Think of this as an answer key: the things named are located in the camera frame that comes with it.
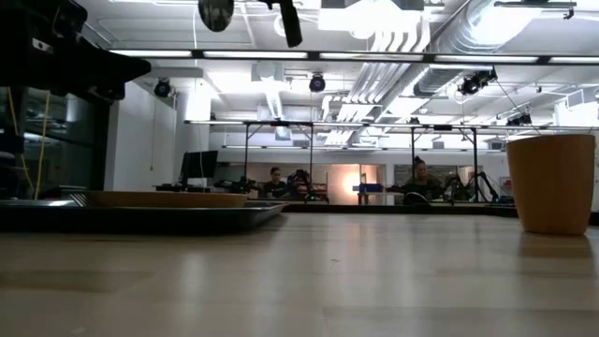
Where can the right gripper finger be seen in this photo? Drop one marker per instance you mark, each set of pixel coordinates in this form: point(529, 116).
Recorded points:
point(289, 23)

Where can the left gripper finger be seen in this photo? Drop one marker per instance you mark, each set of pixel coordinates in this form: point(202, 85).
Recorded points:
point(110, 92)
point(112, 68)

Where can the orange plate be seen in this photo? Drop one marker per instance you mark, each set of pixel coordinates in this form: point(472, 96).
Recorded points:
point(164, 200)

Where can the orange cup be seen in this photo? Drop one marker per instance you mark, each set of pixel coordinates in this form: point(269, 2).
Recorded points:
point(552, 187)

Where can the black background robot arm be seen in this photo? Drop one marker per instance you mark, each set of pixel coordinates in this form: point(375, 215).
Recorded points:
point(456, 185)
point(241, 185)

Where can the dark green tray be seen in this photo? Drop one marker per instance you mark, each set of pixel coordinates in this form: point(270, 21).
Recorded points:
point(140, 217)

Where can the black overhead light bar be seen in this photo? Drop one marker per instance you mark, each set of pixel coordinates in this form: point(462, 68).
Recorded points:
point(313, 55)

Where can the black monitor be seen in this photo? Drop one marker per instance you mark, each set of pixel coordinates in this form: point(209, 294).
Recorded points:
point(199, 164)

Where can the background robot with green lights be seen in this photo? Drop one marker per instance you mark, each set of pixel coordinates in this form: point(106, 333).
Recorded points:
point(299, 180)

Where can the person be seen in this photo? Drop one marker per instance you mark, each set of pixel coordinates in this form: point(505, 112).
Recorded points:
point(423, 182)
point(275, 187)

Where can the blue box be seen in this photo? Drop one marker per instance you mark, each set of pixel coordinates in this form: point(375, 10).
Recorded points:
point(369, 188)

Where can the black hanging camera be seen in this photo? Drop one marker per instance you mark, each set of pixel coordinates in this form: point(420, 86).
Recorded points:
point(162, 89)
point(317, 84)
point(470, 85)
point(519, 120)

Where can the black background rig frame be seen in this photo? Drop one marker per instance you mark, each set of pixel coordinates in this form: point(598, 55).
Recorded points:
point(475, 159)
point(246, 150)

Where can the black table frame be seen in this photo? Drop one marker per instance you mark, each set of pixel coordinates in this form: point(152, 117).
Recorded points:
point(374, 209)

